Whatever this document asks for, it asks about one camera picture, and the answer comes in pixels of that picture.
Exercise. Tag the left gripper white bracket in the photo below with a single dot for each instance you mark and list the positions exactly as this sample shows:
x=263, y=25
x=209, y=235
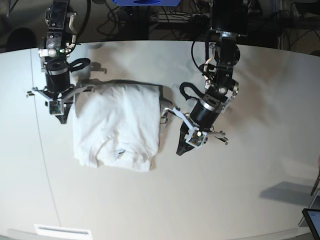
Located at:
x=204, y=114

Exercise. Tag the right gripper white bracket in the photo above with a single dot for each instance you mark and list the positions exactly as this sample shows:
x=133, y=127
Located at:
x=60, y=89

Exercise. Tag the white T-shirt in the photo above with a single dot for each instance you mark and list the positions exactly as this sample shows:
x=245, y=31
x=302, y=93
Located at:
x=118, y=125

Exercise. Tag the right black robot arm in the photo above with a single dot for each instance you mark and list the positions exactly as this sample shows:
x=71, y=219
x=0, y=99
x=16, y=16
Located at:
x=60, y=41

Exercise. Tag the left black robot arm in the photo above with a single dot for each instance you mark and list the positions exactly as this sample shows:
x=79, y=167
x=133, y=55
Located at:
x=217, y=71

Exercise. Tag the white label strip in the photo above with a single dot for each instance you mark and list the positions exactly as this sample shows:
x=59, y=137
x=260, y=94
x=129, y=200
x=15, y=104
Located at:
x=63, y=232

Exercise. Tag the blue box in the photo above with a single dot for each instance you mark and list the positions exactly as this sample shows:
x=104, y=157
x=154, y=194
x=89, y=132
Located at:
x=130, y=3

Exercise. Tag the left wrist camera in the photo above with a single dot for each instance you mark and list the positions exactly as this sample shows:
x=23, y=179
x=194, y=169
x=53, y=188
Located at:
x=195, y=137

